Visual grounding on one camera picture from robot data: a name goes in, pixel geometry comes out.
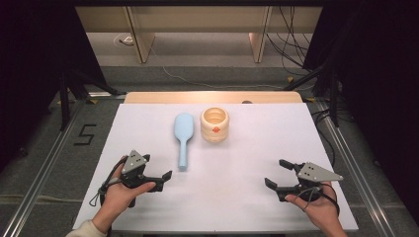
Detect white table board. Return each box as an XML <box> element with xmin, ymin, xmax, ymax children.
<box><xmin>72</xmin><ymin>103</ymin><xmax>360</xmax><ymax>233</ymax></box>

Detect hand-held gripper cable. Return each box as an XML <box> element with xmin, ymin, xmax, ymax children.
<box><xmin>88</xmin><ymin>157</ymin><xmax>128</xmax><ymax>208</ymax></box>
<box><xmin>295</xmin><ymin>183</ymin><xmax>341</xmax><ymax>216</ymax></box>

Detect right hand-held gripper cable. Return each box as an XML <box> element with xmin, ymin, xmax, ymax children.
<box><xmin>295</xmin><ymin>183</ymin><xmax>341</xmax><ymax>216</ymax></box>

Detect black floor cable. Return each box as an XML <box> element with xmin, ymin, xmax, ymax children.
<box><xmin>310</xmin><ymin>108</ymin><xmax>338</xmax><ymax>167</ymax></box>

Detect person's left hand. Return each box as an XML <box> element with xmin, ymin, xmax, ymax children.
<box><xmin>92</xmin><ymin>156</ymin><xmax>156</xmax><ymax>230</ymax></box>

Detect light blue hairbrush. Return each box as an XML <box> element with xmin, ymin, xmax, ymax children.
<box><xmin>173</xmin><ymin>113</ymin><xmax>196</xmax><ymax>172</ymax></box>

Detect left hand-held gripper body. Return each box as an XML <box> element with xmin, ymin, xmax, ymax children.
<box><xmin>120</xmin><ymin>149</ymin><xmax>156</xmax><ymax>190</ymax></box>

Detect black metal stand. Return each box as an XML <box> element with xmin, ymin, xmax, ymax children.
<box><xmin>283</xmin><ymin>62</ymin><xmax>341</xmax><ymax>128</ymax></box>
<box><xmin>58</xmin><ymin>67</ymin><xmax>127</xmax><ymax>132</ymax></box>

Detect white floor cable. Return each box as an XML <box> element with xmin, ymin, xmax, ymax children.
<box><xmin>149</xmin><ymin>45</ymin><xmax>317</xmax><ymax>92</ymax></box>

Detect left hand-held gripper cable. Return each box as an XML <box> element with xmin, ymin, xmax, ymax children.
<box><xmin>88</xmin><ymin>157</ymin><xmax>128</xmax><ymax>208</ymax></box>

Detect light wooden table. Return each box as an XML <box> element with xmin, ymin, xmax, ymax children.
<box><xmin>124</xmin><ymin>91</ymin><xmax>303</xmax><ymax>105</ymax></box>

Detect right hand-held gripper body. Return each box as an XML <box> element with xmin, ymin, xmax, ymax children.
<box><xmin>290</xmin><ymin>161</ymin><xmax>344</xmax><ymax>202</ymax></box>

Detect cream ribbed wooden cup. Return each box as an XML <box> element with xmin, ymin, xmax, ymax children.
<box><xmin>200</xmin><ymin>107</ymin><xmax>230</xmax><ymax>143</ymax></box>

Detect aluminium floor rail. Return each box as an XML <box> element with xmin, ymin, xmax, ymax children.
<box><xmin>315</xmin><ymin>100</ymin><xmax>400</xmax><ymax>237</ymax></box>
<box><xmin>0</xmin><ymin>98</ymin><xmax>87</xmax><ymax>237</ymax></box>

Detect beige wooden desk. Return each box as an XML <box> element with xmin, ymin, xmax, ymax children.
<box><xmin>74</xmin><ymin>5</ymin><xmax>323</xmax><ymax>64</ymax></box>

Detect black curtain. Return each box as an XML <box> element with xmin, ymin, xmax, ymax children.
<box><xmin>0</xmin><ymin>0</ymin><xmax>108</xmax><ymax>172</ymax></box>
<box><xmin>302</xmin><ymin>0</ymin><xmax>419</xmax><ymax>225</ymax></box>

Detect beige floor cable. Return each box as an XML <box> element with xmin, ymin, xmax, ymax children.
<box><xmin>0</xmin><ymin>194</ymin><xmax>84</xmax><ymax>203</ymax></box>

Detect round floor socket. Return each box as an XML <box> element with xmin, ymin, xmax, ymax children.
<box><xmin>113</xmin><ymin>34</ymin><xmax>135</xmax><ymax>47</ymax></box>

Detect person's right hand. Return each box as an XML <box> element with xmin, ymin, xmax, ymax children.
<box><xmin>285</xmin><ymin>182</ymin><xmax>340</xmax><ymax>230</ymax></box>

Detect bundle of black cables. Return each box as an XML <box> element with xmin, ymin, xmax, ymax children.
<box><xmin>266</xmin><ymin>5</ymin><xmax>317</xmax><ymax>72</ymax></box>

